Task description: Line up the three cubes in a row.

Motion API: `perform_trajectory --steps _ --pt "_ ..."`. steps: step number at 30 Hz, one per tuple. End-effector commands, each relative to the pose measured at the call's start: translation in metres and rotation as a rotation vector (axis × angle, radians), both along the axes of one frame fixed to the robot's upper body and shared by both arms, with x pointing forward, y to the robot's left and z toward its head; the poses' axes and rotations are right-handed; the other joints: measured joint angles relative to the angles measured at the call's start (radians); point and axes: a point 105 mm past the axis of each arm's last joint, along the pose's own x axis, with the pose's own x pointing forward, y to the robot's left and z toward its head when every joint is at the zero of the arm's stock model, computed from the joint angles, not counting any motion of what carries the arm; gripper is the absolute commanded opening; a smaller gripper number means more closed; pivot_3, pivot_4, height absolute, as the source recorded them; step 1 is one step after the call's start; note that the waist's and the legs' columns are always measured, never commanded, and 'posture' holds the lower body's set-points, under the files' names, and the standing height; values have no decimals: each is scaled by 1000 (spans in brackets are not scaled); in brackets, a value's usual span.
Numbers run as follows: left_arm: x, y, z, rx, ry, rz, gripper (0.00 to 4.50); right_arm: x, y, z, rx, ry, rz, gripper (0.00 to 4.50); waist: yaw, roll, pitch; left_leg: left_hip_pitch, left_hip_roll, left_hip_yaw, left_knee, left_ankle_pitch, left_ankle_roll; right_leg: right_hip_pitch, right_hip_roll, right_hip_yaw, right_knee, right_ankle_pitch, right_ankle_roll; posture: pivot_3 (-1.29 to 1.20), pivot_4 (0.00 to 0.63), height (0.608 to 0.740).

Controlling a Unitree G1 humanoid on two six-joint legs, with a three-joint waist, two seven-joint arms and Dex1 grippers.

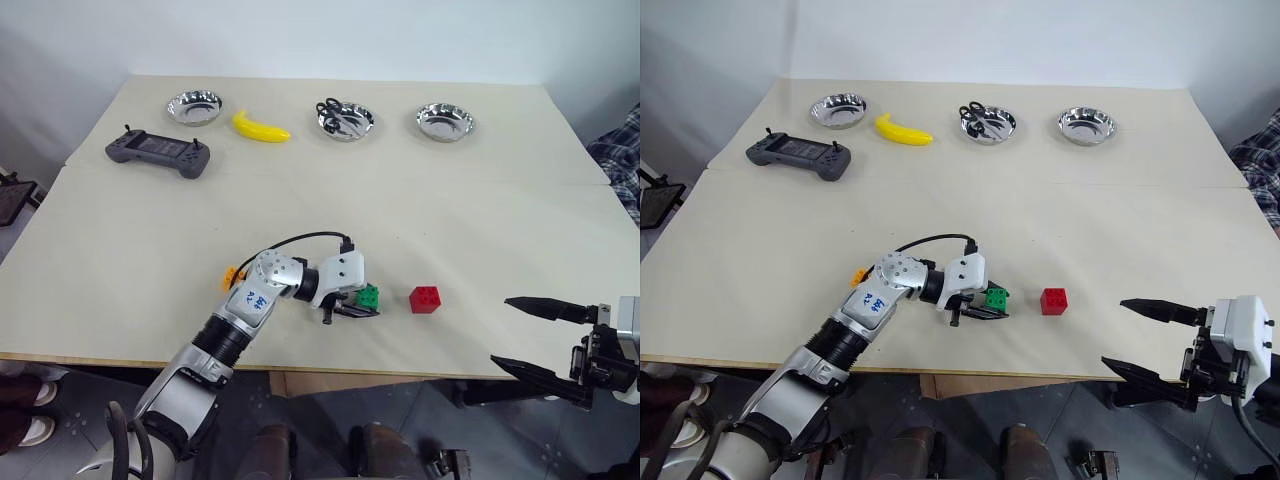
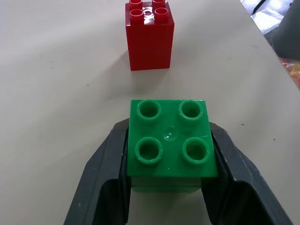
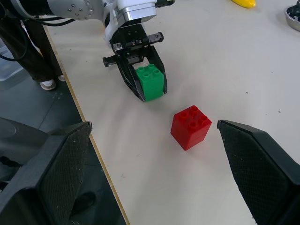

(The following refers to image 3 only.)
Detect green toy brick cube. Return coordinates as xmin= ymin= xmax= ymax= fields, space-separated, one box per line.
xmin=135 ymin=63 xmax=164 ymax=102

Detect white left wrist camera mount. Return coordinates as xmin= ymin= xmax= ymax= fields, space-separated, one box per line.
xmin=103 ymin=0 xmax=158 ymax=51

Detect person's brown trouser legs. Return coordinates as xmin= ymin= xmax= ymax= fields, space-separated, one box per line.
xmin=0 ymin=18 xmax=64 ymax=82

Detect red toy brick cube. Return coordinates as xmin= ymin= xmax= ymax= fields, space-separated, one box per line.
xmin=170 ymin=105 xmax=212 ymax=151

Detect stainless steel bowl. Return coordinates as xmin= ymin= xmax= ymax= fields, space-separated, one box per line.
xmin=283 ymin=4 xmax=300 ymax=32

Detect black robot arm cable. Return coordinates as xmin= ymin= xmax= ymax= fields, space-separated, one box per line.
xmin=21 ymin=15 xmax=77 ymax=27
xmin=0 ymin=0 xmax=29 ymax=62

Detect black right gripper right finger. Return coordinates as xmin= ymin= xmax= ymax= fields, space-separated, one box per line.
xmin=217 ymin=120 xmax=300 ymax=225

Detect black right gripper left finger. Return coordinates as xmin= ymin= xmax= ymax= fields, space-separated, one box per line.
xmin=0 ymin=121 xmax=93 ymax=225

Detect dark grey robot body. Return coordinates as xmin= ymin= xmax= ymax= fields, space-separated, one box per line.
xmin=0 ymin=116 xmax=52 ymax=184

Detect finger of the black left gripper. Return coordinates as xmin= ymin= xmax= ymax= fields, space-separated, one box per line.
xmin=116 ymin=58 xmax=147 ymax=102
xmin=142 ymin=45 xmax=168 ymax=95

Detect yellow banana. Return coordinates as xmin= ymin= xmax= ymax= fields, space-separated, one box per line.
xmin=231 ymin=0 xmax=257 ymax=9

